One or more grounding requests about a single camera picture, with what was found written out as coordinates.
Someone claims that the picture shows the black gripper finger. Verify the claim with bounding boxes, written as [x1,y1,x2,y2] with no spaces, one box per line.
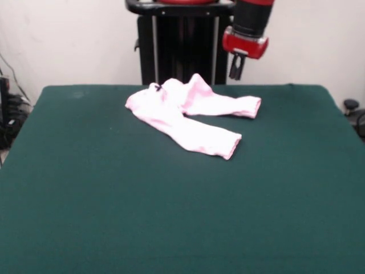
[235,55,247,81]
[228,53,238,79]

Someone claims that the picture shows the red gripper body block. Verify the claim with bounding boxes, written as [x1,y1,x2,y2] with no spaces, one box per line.
[222,26,270,61]

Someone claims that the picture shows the pink child's pants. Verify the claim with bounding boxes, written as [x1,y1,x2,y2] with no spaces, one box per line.
[124,73,262,161]

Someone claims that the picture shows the black office chair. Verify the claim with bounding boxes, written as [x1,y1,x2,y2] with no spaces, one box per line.
[343,98,365,143]

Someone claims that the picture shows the dark green table cloth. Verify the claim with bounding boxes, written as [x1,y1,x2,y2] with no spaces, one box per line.
[0,83,365,274]

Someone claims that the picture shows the black electronics box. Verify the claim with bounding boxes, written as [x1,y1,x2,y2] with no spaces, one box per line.
[0,76,11,128]

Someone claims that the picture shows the black bag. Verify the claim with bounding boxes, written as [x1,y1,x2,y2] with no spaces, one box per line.
[0,117,23,150]

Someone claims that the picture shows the black robot pedestal with handle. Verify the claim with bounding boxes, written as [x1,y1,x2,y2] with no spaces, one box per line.
[124,0,240,86]

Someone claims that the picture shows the grey wall cable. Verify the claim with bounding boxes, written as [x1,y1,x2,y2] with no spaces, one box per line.
[0,53,31,100]

